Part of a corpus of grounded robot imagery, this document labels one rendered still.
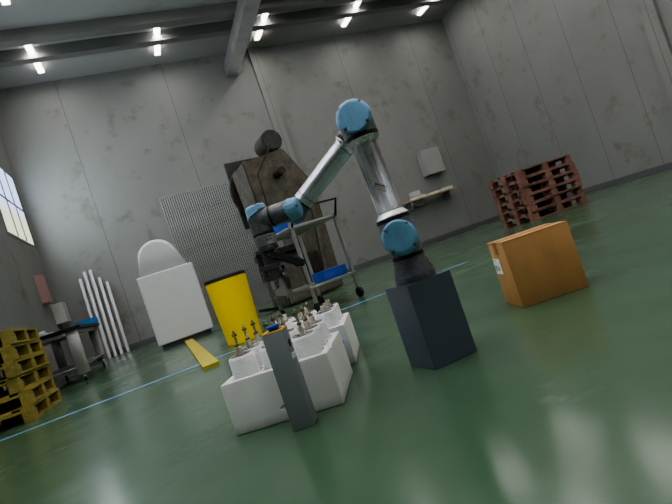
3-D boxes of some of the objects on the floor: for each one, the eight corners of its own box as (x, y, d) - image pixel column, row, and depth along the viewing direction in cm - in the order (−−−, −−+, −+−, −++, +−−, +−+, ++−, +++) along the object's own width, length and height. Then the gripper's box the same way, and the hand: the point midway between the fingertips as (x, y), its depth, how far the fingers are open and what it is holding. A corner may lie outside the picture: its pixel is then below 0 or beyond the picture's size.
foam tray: (359, 344, 253) (348, 311, 254) (356, 362, 214) (343, 323, 215) (290, 366, 257) (279, 334, 257) (274, 388, 218) (261, 350, 218)
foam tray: (353, 371, 199) (339, 330, 200) (344, 403, 161) (327, 352, 161) (265, 399, 204) (252, 358, 204) (236, 436, 165) (219, 386, 165)
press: (329, 288, 853) (280, 142, 856) (356, 283, 738) (298, 115, 742) (253, 316, 802) (201, 161, 805) (268, 315, 687) (207, 135, 691)
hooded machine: (215, 329, 806) (184, 236, 808) (217, 330, 740) (183, 230, 742) (162, 347, 779) (130, 252, 781) (160, 351, 713) (125, 246, 715)
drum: (263, 331, 494) (242, 271, 495) (268, 333, 455) (246, 268, 456) (223, 345, 482) (203, 284, 483) (226, 349, 443) (203, 282, 444)
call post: (318, 417, 156) (287, 325, 156) (314, 425, 149) (282, 329, 149) (297, 423, 157) (266, 332, 157) (293, 432, 150) (261, 336, 150)
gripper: (252, 253, 173) (271, 309, 173) (256, 249, 163) (276, 309, 163) (275, 246, 176) (293, 301, 176) (280, 242, 165) (300, 301, 165)
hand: (291, 299), depth 170 cm, fingers open, 3 cm apart
